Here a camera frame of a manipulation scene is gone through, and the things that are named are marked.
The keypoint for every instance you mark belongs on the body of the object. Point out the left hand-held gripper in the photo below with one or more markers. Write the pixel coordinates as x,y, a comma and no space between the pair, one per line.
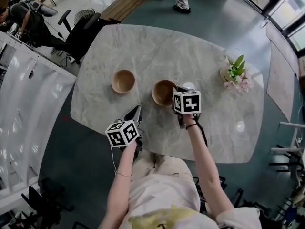
122,133

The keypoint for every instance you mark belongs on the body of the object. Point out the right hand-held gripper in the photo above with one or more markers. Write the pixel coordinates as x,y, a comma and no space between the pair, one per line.
187,102

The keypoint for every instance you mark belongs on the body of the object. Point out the wooden bowl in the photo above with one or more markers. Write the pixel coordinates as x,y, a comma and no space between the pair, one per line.
123,81
163,94

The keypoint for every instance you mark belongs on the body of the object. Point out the person's right forearm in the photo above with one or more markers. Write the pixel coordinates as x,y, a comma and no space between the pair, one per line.
206,166

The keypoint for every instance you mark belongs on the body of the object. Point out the person's left forearm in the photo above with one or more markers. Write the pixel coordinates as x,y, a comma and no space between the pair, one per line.
119,182

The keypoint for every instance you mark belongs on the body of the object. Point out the person's beige trousers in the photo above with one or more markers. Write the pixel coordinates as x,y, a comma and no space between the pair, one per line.
158,163

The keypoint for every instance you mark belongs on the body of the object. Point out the pink flower bouquet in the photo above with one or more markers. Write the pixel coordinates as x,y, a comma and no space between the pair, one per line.
237,76

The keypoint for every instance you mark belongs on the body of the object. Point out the person's white shirt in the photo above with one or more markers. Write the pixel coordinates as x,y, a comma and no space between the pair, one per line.
171,199

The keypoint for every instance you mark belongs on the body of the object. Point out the white partition screen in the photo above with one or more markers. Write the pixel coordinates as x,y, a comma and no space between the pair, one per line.
28,118

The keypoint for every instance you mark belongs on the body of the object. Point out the grey floor mat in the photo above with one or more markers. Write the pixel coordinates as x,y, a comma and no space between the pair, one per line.
281,80

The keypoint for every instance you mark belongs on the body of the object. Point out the black office chair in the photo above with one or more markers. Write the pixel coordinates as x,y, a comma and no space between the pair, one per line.
79,36

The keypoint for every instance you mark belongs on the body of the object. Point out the white metal rack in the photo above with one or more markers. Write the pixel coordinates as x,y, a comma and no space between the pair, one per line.
289,149

